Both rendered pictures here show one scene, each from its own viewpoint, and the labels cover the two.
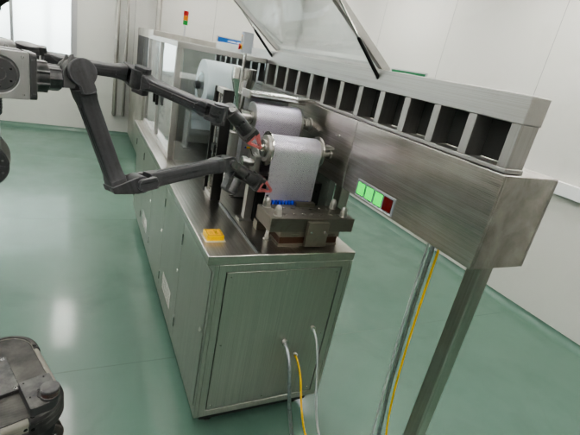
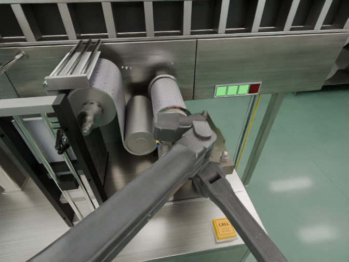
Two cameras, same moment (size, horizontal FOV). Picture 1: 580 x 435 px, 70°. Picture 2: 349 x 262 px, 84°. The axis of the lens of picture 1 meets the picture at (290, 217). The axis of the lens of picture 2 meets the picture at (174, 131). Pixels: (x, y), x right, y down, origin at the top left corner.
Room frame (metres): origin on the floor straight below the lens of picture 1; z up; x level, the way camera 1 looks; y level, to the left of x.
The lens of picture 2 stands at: (1.60, 0.67, 1.67)
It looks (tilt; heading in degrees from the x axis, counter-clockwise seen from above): 40 degrees down; 290
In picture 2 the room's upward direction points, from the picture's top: straight up
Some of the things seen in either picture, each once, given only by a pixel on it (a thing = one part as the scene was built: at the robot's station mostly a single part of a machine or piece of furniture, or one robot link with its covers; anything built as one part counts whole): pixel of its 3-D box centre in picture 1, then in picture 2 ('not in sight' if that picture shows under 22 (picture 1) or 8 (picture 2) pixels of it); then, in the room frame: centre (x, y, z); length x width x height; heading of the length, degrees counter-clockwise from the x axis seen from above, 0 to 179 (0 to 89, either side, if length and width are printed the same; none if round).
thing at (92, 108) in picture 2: (245, 116); (91, 114); (2.00, 0.30, 1.33); 0.06 x 0.06 x 0.06; 29
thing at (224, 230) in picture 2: (213, 235); (224, 227); (1.54, 0.29, 0.91); 0.07 x 0.07 x 0.02; 29
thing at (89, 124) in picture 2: not in sight; (87, 127); (1.97, 0.36, 1.33); 0.06 x 0.03 x 0.03; 119
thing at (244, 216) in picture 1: (247, 188); (165, 170); (1.80, 0.21, 1.05); 0.06 x 0.05 x 0.31; 119
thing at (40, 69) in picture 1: (42, 76); not in sight; (1.16, 0.74, 1.45); 0.09 x 0.08 x 0.12; 49
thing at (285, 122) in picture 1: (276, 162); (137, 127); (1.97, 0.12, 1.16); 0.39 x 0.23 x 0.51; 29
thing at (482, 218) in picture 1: (295, 120); (22, 73); (2.57, 0.09, 1.29); 3.10 x 0.28 x 0.30; 29
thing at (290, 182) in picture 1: (291, 184); not in sight; (1.80, 0.02, 1.11); 0.23 x 0.01 x 0.18; 119
